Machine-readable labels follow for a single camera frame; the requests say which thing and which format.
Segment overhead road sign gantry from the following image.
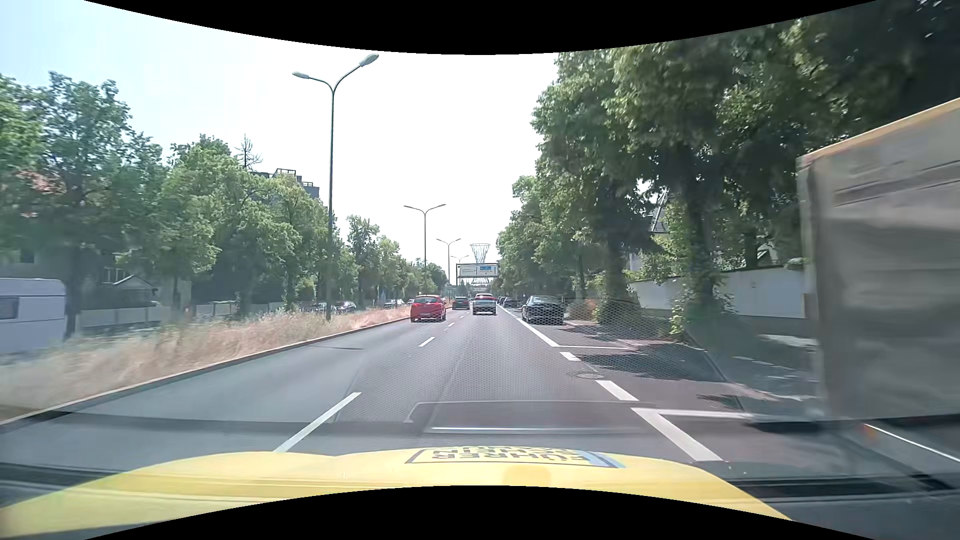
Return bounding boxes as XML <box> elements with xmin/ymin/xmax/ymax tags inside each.
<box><xmin>455</xmin><ymin>261</ymin><xmax>501</xmax><ymax>286</ymax></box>

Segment grey box lorry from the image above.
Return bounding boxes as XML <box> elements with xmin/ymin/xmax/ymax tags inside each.
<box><xmin>795</xmin><ymin>97</ymin><xmax>960</xmax><ymax>423</ymax></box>

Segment row of large trees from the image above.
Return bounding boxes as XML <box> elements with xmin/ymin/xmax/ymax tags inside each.
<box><xmin>495</xmin><ymin>0</ymin><xmax>960</xmax><ymax>339</ymax></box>

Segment row of parked cars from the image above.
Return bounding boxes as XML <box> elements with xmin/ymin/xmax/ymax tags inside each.
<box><xmin>298</xmin><ymin>298</ymin><xmax>410</xmax><ymax>314</ymax></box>

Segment grey house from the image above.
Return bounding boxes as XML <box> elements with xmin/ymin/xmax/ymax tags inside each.
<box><xmin>0</xmin><ymin>246</ymin><xmax>193</xmax><ymax>331</ymax></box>

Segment dry grass median strip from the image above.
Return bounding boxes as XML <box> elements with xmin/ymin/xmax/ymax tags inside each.
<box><xmin>0</xmin><ymin>306</ymin><xmax>413</xmax><ymax>423</ymax></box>

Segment road markings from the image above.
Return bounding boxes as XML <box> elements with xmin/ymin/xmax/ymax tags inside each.
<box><xmin>273</xmin><ymin>306</ymin><xmax>960</xmax><ymax>465</ymax></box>

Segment red car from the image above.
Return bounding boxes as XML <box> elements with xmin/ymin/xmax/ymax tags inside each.
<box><xmin>409</xmin><ymin>294</ymin><xmax>449</xmax><ymax>324</ymax></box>

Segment pale fence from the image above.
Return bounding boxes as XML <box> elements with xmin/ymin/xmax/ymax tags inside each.
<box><xmin>78</xmin><ymin>300</ymin><xmax>288</xmax><ymax>329</ymax></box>

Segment white wall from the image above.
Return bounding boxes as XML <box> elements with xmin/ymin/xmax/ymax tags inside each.
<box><xmin>628</xmin><ymin>265</ymin><xmax>808</xmax><ymax>321</ymax></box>

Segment dark tall building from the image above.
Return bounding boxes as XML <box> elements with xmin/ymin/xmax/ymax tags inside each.
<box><xmin>251</xmin><ymin>167</ymin><xmax>322</xmax><ymax>201</ymax></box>

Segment building with dark roof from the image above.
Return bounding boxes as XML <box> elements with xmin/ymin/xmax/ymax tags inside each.
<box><xmin>628</xmin><ymin>189</ymin><xmax>678</xmax><ymax>273</ymax></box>

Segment car's own bonnet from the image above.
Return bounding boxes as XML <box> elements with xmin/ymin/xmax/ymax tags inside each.
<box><xmin>0</xmin><ymin>447</ymin><xmax>790</xmax><ymax>540</ymax></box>

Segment black parked car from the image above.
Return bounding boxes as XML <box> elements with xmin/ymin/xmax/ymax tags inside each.
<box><xmin>521</xmin><ymin>294</ymin><xmax>567</xmax><ymax>327</ymax></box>

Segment grey asphalt road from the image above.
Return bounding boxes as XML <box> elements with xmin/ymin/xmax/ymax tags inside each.
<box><xmin>0</xmin><ymin>303</ymin><xmax>960</xmax><ymax>540</ymax></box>

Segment white caravan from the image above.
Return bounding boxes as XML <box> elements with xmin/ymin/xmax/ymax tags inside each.
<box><xmin>0</xmin><ymin>277</ymin><xmax>68</xmax><ymax>357</ymax></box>

